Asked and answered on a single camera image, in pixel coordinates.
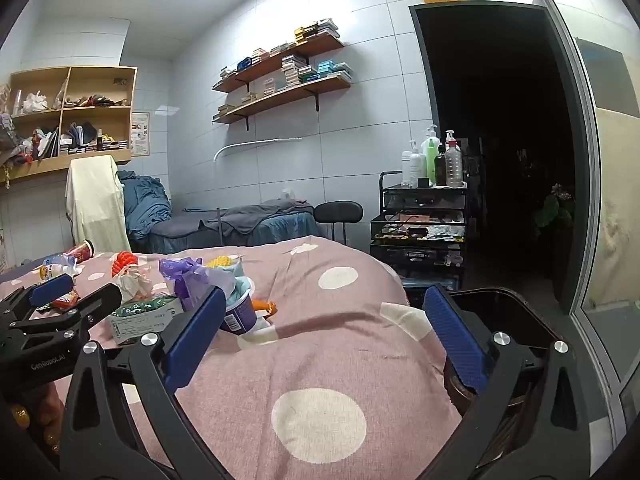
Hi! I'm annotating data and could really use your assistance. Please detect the potted plant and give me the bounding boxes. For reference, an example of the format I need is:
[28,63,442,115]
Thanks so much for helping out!
[532,183,576,231]

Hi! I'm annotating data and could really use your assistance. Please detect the dark waste bin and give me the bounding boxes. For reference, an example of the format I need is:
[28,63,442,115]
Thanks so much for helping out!
[440,286,576,441]

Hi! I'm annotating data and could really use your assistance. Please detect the row of small boxes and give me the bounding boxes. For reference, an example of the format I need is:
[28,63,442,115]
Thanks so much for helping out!
[220,18,341,81]

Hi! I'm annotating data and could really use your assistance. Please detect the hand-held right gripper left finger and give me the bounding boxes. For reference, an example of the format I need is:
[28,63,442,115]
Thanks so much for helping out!
[59,285,228,480]

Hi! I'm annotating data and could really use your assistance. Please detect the glass door with frame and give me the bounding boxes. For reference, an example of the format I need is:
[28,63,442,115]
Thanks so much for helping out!
[520,0,640,426]

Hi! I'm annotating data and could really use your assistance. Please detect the purple plastic bag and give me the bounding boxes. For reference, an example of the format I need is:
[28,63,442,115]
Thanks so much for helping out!
[159,257,236,311]

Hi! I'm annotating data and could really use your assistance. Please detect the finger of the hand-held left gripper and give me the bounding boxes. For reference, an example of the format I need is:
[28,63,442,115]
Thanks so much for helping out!
[15,284,123,341]
[0,274,76,323]

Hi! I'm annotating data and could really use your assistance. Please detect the red paper cup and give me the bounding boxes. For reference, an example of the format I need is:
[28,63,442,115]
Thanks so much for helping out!
[64,240,97,263]

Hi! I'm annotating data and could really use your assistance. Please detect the teal covered massage bed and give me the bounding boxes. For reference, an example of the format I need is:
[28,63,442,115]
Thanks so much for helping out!
[129,199,321,256]

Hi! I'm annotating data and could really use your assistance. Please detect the green bottle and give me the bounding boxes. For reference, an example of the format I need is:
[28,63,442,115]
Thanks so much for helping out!
[425,139,441,186]

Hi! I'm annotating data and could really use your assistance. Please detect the blue bedding pile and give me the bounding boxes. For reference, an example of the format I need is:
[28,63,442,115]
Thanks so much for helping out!
[117,170,173,241]

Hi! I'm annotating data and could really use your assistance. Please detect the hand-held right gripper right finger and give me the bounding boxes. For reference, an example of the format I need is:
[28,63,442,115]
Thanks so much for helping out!
[422,284,593,480]

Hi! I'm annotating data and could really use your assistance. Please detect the wall poster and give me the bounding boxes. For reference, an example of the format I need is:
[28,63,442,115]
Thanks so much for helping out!
[131,110,151,157]

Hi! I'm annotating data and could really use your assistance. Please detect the clear bottle red cap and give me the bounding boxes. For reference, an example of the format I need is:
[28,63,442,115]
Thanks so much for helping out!
[444,131,464,188]

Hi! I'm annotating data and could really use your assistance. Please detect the cream towel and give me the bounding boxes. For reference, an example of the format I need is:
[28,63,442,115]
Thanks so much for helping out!
[65,155,132,256]

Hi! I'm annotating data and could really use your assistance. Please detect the crushed clear plastic bottle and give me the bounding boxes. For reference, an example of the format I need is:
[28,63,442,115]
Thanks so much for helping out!
[40,254,83,281]

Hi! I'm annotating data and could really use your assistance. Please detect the black trolley cart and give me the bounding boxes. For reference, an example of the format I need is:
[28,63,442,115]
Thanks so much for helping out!
[370,171,471,291]

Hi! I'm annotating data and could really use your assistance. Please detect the red snack packet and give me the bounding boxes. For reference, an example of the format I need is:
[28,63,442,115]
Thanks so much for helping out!
[50,290,81,311]

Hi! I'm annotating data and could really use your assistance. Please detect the wooden cubby shelf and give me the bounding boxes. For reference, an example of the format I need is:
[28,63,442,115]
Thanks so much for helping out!
[0,65,138,183]

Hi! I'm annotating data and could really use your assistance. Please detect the wooden wall shelves with boxes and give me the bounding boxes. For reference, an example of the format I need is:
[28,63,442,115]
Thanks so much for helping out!
[215,55,353,121]

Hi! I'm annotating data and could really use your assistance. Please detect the green white carton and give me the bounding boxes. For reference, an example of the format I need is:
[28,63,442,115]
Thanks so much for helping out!
[109,295,183,346]

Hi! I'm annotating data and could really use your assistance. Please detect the grey blanket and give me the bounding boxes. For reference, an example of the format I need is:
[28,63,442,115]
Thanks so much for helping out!
[150,199,315,238]

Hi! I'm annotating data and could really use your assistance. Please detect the person's left hand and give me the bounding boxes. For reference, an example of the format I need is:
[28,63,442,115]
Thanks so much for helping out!
[7,382,66,453]

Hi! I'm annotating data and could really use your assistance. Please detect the white plastic bag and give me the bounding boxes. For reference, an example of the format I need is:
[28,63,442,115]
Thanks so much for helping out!
[22,91,49,114]

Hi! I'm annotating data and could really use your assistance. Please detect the purple yogurt cup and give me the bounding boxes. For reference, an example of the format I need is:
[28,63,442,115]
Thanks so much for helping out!
[220,276,257,336]

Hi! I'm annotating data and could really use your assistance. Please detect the white arc floor lamp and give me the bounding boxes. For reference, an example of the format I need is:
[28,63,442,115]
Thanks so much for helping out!
[214,136,303,248]

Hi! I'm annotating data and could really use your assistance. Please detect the pink polka-dot blanket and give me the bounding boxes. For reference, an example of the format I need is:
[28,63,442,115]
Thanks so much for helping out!
[0,236,463,480]

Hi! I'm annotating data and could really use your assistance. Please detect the wooden wall shelf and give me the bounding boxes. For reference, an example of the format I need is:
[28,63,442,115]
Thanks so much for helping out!
[212,35,346,93]
[212,77,353,131]

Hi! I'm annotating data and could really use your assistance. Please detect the black stool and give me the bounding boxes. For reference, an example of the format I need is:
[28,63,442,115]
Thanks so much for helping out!
[314,201,364,246]

